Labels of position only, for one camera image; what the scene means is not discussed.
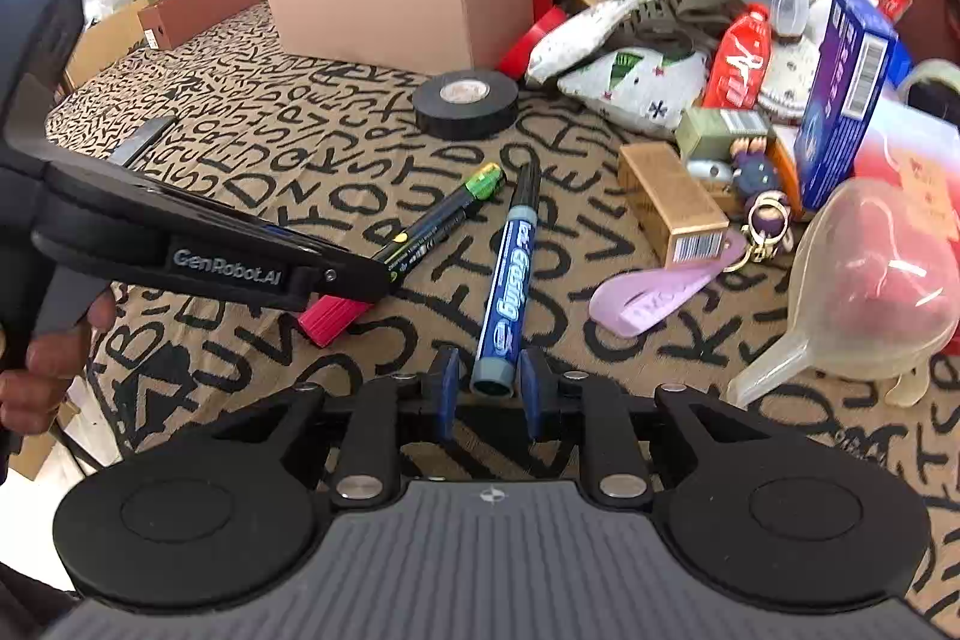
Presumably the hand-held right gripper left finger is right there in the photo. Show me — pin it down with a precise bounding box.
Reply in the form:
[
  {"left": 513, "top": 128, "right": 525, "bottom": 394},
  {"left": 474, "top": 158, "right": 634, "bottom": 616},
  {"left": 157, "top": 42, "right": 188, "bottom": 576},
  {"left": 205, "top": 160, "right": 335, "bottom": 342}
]
[{"left": 187, "top": 346, "right": 460, "bottom": 510}]

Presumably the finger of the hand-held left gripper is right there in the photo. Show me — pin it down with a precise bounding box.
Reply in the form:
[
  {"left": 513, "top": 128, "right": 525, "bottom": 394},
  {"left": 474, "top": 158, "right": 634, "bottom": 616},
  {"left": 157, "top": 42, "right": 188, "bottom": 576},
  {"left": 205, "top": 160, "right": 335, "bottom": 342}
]
[
  {"left": 109, "top": 116, "right": 179, "bottom": 169},
  {"left": 45, "top": 167, "right": 396, "bottom": 304}
]

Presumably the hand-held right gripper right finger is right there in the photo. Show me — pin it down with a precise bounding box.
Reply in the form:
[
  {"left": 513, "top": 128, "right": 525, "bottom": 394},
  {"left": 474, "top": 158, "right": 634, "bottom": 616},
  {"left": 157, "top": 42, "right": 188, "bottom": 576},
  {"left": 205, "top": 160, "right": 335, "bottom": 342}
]
[{"left": 520, "top": 347, "right": 762, "bottom": 507}]

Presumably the blue marker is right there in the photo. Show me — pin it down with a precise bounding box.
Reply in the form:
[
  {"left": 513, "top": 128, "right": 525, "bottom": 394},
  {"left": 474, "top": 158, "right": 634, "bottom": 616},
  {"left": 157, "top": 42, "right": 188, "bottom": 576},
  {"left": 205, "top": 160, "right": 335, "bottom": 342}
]
[{"left": 470, "top": 161, "right": 543, "bottom": 396}]

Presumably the magenta ribbed block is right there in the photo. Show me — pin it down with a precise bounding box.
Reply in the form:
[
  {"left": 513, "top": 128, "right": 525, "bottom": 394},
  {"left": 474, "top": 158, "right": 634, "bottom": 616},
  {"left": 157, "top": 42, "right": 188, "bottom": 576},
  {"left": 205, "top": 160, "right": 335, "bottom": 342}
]
[{"left": 298, "top": 299, "right": 374, "bottom": 349}]

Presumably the purple figure keychain lilac strap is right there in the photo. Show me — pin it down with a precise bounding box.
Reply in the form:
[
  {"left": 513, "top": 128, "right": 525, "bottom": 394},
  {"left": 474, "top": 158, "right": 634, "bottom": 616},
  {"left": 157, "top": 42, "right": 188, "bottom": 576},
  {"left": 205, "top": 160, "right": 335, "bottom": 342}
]
[{"left": 589, "top": 145, "right": 800, "bottom": 339}]

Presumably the black marker green cap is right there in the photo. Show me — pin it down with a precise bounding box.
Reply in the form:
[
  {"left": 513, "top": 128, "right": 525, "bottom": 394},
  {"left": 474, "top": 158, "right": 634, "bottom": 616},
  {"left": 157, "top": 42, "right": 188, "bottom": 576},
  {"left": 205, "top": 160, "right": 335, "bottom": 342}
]
[{"left": 371, "top": 163, "right": 506, "bottom": 283}]

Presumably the gold barcode box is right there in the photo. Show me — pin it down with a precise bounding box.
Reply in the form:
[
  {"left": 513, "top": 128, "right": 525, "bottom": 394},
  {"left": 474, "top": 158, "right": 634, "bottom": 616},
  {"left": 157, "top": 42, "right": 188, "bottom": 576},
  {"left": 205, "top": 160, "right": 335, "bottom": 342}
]
[{"left": 618, "top": 143, "right": 731, "bottom": 271}]

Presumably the black tape roll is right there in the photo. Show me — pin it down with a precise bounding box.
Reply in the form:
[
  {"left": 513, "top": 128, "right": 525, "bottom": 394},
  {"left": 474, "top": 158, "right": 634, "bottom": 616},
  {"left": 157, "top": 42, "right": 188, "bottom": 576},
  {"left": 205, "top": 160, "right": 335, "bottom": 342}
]
[{"left": 412, "top": 70, "right": 520, "bottom": 141}]

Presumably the olive green small box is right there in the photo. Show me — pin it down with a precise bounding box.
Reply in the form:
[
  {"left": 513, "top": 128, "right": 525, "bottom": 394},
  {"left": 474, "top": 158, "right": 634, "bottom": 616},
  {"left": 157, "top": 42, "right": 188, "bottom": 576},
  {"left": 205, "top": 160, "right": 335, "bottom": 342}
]
[{"left": 675, "top": 107, "right": 775, "bottom": 163}]

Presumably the person's left hand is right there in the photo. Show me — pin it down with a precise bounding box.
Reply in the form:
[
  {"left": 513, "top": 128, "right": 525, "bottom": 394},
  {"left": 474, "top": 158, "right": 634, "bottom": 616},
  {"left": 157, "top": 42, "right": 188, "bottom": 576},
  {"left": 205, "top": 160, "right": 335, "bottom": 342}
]
[{"left": 0, "top": 291, "right": 119, "bottom": 432}]

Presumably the tan cardboard box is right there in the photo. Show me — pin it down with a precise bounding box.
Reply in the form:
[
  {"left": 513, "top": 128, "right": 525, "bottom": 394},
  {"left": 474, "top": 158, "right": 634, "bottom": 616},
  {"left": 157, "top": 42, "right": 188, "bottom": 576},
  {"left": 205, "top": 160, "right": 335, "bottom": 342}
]
[{"left": 64, "top": 0, "right": 152, "bottom": 91}]

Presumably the letter print blanket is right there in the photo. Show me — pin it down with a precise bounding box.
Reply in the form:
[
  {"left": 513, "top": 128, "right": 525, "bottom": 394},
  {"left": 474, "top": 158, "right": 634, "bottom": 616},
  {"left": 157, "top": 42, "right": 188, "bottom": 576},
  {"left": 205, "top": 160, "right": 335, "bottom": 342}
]
[{"left": 45, "top": 0, "right": 960, "bottom": 620}]

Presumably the brown cardboard box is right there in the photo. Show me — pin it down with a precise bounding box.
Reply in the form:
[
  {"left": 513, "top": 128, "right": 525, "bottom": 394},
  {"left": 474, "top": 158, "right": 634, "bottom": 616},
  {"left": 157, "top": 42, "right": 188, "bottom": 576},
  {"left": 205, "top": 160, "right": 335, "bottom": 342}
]
[{"left": 139, "top": 0, "right": 270, "bottom": 51}]

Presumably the white printed fabric pouch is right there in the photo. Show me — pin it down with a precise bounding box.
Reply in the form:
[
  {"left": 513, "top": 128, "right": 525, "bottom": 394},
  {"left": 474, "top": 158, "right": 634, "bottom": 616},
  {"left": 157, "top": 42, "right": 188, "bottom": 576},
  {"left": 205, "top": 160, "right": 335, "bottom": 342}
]
[
  {"left": 559, "top": 47, "right": 710, "bottom": 141},
  {"left": 525, "top": 0, "right": 662, "bottom": 88}
]

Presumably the orange box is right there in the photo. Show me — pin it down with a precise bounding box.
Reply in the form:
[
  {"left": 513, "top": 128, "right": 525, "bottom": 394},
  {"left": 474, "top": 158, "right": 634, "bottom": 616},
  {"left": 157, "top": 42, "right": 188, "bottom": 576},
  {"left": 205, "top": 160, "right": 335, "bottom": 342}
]
[{"left": 771, "top": 134, "right": 805, "bottom": 215}]

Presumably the red tape roll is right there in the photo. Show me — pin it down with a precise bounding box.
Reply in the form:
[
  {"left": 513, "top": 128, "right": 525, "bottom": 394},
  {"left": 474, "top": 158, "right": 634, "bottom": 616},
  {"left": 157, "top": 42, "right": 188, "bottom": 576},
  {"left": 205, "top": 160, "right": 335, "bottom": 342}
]
[{"left": 496, "top": 6, "right": 568, "bottom": 81}]

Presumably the clear plastic cup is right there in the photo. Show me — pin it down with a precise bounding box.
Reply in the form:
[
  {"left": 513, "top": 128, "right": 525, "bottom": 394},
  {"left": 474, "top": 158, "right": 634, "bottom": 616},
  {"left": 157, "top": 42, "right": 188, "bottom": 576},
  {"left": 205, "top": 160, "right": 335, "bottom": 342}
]
[{"left": 725, "top": 178, "right": 960, "bottom": 410}]

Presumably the red squeeze tube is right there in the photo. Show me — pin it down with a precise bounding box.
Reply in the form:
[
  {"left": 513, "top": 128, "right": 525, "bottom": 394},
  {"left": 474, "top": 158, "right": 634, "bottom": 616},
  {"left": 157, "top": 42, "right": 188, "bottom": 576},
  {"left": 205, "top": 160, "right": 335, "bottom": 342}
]
[{"left": 701, "top": 4, "right": 773, "bottom": 111}]

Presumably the blue medicine box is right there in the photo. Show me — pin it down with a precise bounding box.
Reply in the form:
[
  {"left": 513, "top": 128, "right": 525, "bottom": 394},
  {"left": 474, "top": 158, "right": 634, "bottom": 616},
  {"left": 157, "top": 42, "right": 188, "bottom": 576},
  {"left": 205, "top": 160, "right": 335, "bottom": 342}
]
[{"left": 793, "top": 0, "right": 900, "bottom": 214}]

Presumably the translucent tape roll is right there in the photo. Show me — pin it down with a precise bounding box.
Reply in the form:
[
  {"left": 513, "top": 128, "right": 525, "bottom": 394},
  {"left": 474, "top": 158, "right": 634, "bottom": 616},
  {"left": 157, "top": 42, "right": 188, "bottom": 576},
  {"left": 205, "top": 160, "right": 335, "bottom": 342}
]
[{"left": 896, "top": 58, "right": 960, "bottom": 125}]

